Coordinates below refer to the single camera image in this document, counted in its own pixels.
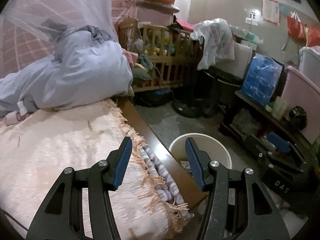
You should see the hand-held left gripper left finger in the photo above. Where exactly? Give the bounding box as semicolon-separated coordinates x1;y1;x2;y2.
26;136;133;240

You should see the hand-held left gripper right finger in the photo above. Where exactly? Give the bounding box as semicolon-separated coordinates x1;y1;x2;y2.
184;137;290;240

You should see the grey cloth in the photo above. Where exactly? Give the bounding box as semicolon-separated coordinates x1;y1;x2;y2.
232;109;260;135

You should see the translucent white storage box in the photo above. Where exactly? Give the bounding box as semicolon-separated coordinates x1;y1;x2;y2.
299;46;320;80

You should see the grey-blue duvet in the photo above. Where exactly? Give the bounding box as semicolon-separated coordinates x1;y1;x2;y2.
0;21;134;113

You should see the white plastic bag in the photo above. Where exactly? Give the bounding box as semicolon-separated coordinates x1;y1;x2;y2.
192;17;235;70

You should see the blue plastic package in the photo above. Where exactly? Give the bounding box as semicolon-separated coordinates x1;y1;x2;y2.
241;54;284;105

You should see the wooden crib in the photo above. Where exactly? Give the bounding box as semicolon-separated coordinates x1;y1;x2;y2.
119;17;203;93

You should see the pink bottle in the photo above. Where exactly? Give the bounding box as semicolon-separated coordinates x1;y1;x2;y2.
4;111;25;125

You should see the white mosquito net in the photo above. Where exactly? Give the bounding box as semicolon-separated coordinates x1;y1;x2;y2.
0;0;119;75

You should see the pale green plastic cup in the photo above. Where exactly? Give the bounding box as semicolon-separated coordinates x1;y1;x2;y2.
265;96;288;119

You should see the white plastic bucket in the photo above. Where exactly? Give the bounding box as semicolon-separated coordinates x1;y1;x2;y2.
168;133;232;174

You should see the red bordered wall notice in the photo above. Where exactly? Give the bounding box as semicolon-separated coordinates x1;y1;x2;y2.
261;0;280;26

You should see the pink plastic bin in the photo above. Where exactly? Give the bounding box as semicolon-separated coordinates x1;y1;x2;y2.
281;66;320;140

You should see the wooden bed frame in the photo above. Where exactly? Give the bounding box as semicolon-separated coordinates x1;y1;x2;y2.
117;96;209;209

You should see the black round stand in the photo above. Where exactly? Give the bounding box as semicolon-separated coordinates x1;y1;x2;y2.
174;67;225;118

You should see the pink quilted blanket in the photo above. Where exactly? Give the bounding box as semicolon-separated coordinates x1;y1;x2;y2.
0;99;194;240

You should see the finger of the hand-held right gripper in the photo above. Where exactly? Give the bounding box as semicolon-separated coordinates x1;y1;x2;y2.
266;132;304;163
250;134;285;170

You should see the purple patterned sheet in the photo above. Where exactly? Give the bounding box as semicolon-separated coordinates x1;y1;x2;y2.
140;146;194;220

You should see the pink storage box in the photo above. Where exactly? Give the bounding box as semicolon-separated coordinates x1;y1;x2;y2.
127;0;180;25

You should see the dark green round jar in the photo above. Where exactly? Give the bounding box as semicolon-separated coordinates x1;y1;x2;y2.
289;106;307;130

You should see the black plastic bag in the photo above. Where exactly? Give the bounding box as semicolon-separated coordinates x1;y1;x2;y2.
134;89;173;107

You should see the red hanging bag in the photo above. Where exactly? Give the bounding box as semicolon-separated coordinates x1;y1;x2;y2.
286;11;307;40
306;25;320;48

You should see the white medicine bottle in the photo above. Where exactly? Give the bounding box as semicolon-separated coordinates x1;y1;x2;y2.
17;102;28;117

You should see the white wall socket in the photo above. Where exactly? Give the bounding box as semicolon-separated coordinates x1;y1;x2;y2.
246;11;260;25

